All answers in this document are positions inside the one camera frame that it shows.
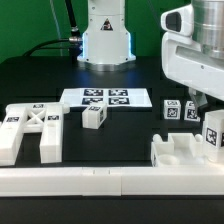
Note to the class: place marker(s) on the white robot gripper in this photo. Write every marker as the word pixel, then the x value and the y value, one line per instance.
pixel 193 50

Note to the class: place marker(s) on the white chair seat block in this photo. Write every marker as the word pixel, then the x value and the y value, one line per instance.
pixel 181 149

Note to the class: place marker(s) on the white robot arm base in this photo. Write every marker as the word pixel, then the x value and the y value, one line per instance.
pixel 106 41

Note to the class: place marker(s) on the white tagged cube right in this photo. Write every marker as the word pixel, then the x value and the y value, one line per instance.
pixel 190 112

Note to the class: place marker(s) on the white tagged cube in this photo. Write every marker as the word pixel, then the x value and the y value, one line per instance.
pixel 190 112
pixel 172 109

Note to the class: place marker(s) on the white tagged cube left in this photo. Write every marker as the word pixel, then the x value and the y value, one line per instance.
pixel 172 109

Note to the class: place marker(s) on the white tag sheet plate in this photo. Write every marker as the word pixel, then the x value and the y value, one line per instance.
pixel 113 97

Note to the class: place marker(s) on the white front rail barrier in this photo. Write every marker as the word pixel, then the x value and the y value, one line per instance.
pixel 112 181

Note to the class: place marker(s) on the white chair back frame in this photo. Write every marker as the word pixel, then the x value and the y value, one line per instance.
pixel 44 118

